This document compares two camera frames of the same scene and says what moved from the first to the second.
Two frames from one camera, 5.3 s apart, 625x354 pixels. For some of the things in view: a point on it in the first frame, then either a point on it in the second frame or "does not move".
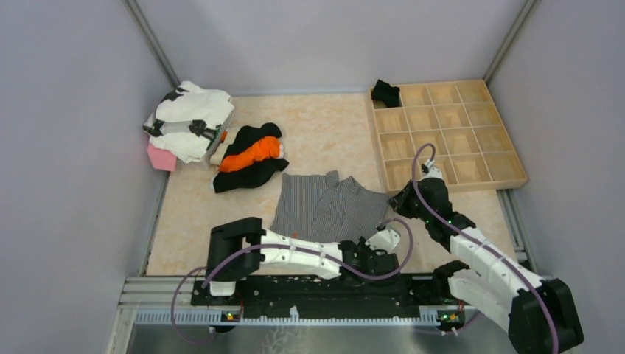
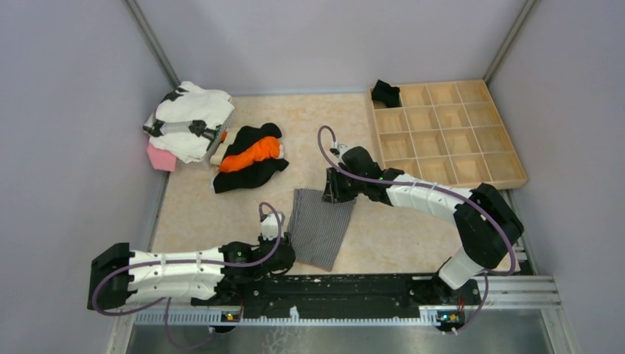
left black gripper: (364, 245) to (263, 241)
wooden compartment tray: (460, 119) does not move
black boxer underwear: (383, 92) does not move
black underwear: (253, 174) does not move
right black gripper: (399, 202) to (333, 192)
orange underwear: (265, 149) does not move
